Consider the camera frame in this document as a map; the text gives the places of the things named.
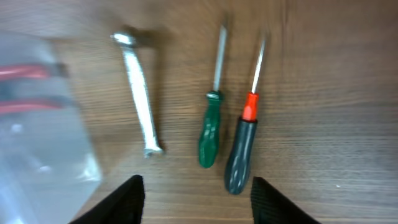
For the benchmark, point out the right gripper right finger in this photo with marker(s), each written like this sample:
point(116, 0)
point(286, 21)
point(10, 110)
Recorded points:
point(269, 206)

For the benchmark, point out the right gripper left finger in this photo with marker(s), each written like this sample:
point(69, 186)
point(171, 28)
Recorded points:
point(123, 206)

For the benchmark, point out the red and black screwdriver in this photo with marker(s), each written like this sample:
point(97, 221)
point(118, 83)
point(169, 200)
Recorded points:
point(237, 169)

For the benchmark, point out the small silver wrench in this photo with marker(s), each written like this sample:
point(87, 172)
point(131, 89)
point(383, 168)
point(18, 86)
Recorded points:
point(137, 82)

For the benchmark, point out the clear plastic container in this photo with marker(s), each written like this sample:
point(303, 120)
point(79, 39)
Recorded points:
point(48, 166)

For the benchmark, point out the green handled screwdriver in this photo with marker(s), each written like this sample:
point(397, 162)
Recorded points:
point(208, 144)

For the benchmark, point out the red handled cutting pliers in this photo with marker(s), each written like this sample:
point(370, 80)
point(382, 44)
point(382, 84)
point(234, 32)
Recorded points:
point(33, 87)

